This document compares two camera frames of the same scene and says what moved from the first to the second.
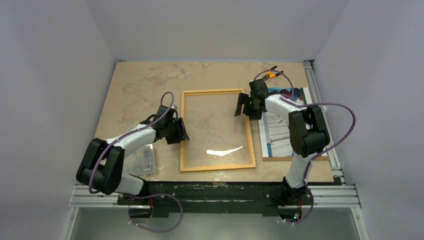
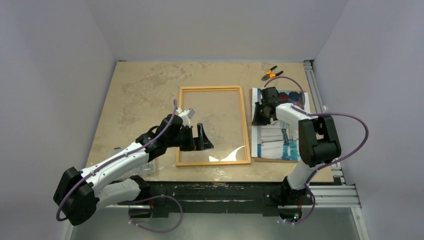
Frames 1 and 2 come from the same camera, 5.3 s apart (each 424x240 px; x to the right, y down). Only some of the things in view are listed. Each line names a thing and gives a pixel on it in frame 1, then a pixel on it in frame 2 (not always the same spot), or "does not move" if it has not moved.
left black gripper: (180, 134) → (193, 143)
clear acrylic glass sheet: (216, 136) does not move
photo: (275, 136) does not move
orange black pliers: (269, 74) does not move
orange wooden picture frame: (183, 167) → (244, 125)
